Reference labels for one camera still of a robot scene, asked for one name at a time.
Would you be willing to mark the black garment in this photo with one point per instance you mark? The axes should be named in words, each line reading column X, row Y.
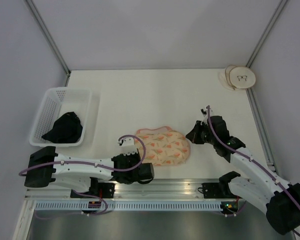
column 66, row 130

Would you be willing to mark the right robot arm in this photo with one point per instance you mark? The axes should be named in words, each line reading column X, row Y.
column 275, row 197

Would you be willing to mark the floral laundry bag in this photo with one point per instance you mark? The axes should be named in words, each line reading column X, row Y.
column 163, row 146

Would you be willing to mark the white plastic basket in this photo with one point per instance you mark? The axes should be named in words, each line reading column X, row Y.
column 55, row 103

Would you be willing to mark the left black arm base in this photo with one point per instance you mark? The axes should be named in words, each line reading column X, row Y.
column 103, row 190

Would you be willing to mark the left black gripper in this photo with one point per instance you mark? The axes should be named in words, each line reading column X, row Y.
column 136, row 155

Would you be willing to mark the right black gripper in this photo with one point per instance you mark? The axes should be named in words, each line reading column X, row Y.
column 193, row 135

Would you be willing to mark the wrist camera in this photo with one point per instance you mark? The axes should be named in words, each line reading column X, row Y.
column 206, row 112
column 127, row 145

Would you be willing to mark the white slotted cable duct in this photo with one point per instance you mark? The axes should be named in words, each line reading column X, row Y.
column 210, row 206

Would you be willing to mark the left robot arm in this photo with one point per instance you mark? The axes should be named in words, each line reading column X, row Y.
column 47, row 167

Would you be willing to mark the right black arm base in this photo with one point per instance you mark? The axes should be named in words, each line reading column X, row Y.
column 212, row 190

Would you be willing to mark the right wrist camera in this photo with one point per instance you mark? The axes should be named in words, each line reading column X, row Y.
column 206, row 112

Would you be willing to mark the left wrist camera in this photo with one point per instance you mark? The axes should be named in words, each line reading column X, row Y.
column 127, row 145

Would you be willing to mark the aluminium rail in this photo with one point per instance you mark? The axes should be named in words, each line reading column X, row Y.
column 158, row 189

